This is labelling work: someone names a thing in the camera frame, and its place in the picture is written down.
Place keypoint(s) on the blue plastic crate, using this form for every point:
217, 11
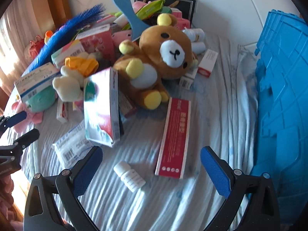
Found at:
281, 144

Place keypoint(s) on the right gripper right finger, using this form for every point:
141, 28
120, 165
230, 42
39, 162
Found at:
262, 210

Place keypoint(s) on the pink floral box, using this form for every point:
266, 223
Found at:
98, 39

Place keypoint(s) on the long red box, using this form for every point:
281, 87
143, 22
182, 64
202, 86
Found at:
174, 145

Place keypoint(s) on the black gift box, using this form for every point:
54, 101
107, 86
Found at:
187, 7

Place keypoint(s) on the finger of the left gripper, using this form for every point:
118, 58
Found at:
8, 122
16, 149

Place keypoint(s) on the white blue medicine box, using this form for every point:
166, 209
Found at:
37, 80

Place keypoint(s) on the green wipes pack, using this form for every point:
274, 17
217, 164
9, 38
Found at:
149, 9

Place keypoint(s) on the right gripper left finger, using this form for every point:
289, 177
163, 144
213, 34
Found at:
41, 212

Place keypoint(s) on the red bag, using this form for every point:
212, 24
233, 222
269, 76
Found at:
33, 48

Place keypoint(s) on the red white tissue box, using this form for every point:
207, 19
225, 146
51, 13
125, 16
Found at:
101, 107

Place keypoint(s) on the white pill bottle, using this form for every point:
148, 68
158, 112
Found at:
129, 176

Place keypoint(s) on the blue paddle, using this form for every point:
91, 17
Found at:
137, 25

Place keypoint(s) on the white tissue packet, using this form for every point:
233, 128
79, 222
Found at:
72, 146

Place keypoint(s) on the small white barcode box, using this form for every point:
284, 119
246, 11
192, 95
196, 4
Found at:
187, 80

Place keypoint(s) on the white duck plush orange hat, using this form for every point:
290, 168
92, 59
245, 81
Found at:
75, 70

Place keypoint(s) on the pink pig plush on pile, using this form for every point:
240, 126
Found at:
138, 5

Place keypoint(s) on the colourful duck toy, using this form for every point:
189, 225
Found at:
48, 35

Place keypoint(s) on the blue feather duster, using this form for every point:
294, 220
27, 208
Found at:
65, 34

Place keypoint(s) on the pink plush on bed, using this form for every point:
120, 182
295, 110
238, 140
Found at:
31, 117

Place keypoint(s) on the teal round plush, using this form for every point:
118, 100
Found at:
42, 101

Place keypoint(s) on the small red white box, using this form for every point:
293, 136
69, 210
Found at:
207, 63

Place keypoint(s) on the white bottle lower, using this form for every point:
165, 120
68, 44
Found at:
198, 47

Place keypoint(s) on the brown bear plush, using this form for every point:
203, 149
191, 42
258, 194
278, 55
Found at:
163, 52

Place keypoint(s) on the white bottle upper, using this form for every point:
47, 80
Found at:
195, 34

